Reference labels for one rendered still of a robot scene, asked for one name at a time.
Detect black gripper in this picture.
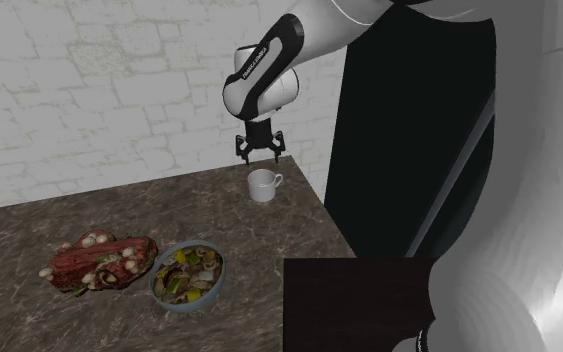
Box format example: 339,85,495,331
234,118,287,165

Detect white mug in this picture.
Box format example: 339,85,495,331
246,168,285,204

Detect blue bowl of vegetable stew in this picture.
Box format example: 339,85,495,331
148,239,227,314

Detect dark robot stand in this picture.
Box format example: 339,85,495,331
282,256,437,352

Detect red meat with mushrooms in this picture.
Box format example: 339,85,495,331
38,229,160,297

